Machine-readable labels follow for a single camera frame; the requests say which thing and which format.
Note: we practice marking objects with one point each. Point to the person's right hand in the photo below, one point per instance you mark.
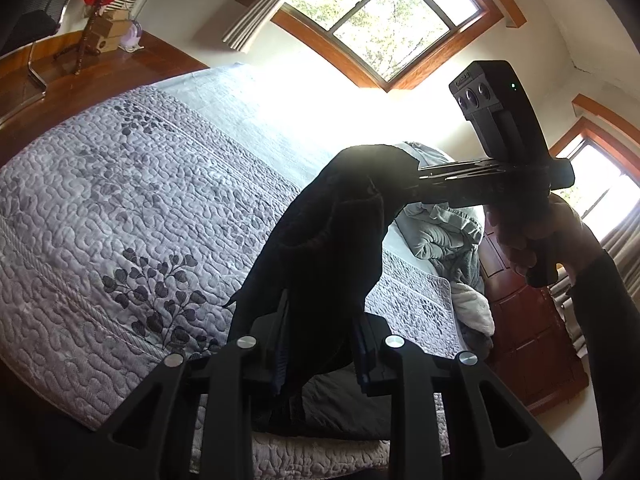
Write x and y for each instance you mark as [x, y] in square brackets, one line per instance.
[540, 230]

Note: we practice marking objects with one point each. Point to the black quilted pants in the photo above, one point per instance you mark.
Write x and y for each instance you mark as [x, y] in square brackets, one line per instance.
[325, 240]

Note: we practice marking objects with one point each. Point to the white fleece cloth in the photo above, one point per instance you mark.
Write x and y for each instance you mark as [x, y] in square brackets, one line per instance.
[472, 307]

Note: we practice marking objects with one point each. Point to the large wooden framed window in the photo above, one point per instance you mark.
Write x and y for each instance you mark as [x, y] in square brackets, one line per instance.
[380, 15]

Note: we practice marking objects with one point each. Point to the dark wooden headboard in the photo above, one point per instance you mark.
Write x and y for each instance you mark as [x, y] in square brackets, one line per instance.
[530, 340]

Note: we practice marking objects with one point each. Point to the bed with light grey sheet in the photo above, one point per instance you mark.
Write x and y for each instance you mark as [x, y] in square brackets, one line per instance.
[260, 105]

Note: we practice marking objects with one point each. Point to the person's right forearm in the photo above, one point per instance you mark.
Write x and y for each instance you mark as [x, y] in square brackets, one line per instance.
[615, 340]

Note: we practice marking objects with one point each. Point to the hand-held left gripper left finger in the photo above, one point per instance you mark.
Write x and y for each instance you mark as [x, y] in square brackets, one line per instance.
[265, 347]

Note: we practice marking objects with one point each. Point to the small white appliance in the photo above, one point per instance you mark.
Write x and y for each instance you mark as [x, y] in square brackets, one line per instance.
[132, 37]

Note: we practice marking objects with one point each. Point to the cardboard box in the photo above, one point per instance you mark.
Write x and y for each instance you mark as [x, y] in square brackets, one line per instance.
[107, 32]

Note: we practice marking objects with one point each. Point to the grey quilted bedspread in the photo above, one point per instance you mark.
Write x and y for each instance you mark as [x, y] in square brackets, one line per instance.
[125, 200]

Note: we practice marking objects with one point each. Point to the grey folded duvet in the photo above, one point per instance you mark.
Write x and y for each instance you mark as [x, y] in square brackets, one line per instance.
[445, 230]

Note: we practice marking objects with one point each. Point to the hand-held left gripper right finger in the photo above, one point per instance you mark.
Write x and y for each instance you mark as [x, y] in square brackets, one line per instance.
[361, 360]

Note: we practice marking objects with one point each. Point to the black office chair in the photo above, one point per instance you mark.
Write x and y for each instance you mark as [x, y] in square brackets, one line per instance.
[30, 15]

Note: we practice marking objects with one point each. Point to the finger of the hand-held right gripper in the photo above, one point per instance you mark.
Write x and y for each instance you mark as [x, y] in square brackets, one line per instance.
[460, 172]

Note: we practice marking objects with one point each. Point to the small wooden framed window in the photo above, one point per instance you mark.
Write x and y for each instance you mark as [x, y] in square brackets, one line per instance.
[600, 160]

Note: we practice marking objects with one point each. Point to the dark grey fleece blanket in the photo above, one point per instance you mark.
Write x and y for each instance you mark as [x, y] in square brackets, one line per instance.
[467, 270]

